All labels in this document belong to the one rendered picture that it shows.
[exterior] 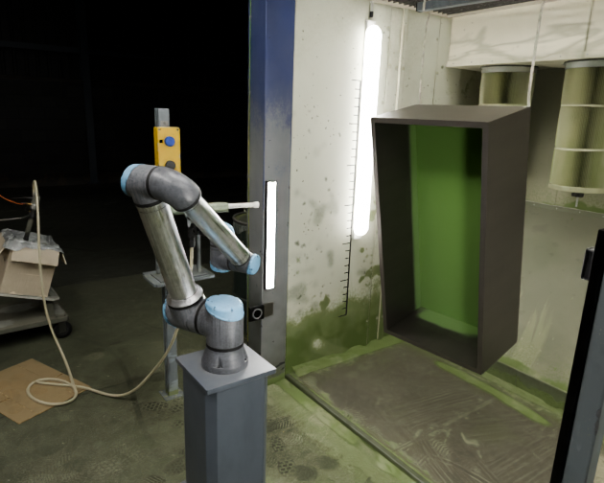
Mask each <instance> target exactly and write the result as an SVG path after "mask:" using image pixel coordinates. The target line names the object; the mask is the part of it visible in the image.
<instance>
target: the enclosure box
mask: <svg viewBox="0 0 604 483"><path fill-rule="evenodd" d="M530 114H531V106H527V107H523V106H501V105H443V104H415V105H411V106H408V107H404V108H401V109H397V110H394V111H390V112H386V113H384V114H380V115H377V116H373V117H370V122H371V137H372V151H373V167H374V182H375V198H376V213H377V228H378V244H379V259H380V273H381V289H382V304H383V331H384V332H385V333H387V334H390V335H393V336H395V337H397V338H399V339H402V340H403V341H405V342H407V343H410V344H412V345H414V346H416V347H419V348H421V349H423V350H425V351H428V352H430V353H432V354H434V355H437V356H439V357H442V358H444V359H446V360H448V361H450V362H453V363H455V364H457V365H459V366H462V367H464V368H466V369H468V370H471V371H473V372H475V373H477V374H480V375H482V374H483V373H484V372H486V371H487V370H488V369H489V368H490V367H491V366H492V365H493V364H494V363H495V362H496V361H497V360H498V359H500V358H501V357H502V356H503V355H504V354H505V353H506V352H507V351H508V350H509V349H510V348H511V347H513V346H514V345H515V344H516V343H517V340H518V325H519V308H520V292H521V276H522V259H523V228H524V211H525V196H526V179H527V163H528V147H529V130H530Z"/></svg>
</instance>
